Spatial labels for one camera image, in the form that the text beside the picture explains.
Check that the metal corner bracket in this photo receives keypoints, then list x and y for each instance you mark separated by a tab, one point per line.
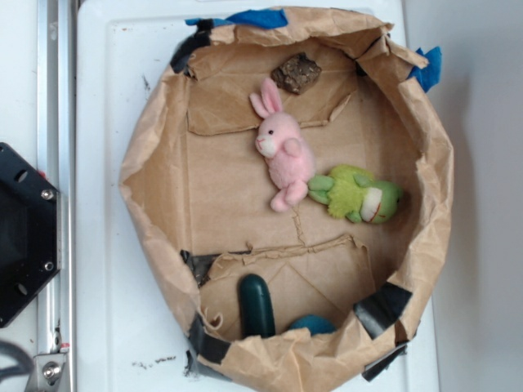
48	372

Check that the blue tape right piece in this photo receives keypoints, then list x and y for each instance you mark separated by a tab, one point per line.
429	76

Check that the brown rough rock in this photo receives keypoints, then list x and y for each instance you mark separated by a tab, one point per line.
297	74

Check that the dark green cucumber toy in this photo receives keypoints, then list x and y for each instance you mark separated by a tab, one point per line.
256	311

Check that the blue tape top piece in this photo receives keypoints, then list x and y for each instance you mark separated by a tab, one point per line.
264	19

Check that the pink plush bunny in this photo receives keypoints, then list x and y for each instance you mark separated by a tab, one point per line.
288	156

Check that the blue round toy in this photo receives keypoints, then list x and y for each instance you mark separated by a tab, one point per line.
315	324

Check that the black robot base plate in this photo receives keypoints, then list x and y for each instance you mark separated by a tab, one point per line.
29	224

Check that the blue tape piece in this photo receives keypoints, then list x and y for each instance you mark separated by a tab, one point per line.
429	76
264	19

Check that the green plush frog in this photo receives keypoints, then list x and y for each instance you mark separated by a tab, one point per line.
354	194

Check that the brown paper bag container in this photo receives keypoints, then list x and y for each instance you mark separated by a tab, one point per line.
199	196

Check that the aluminium extrusion rail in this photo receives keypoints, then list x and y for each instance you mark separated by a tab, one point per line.
56	91

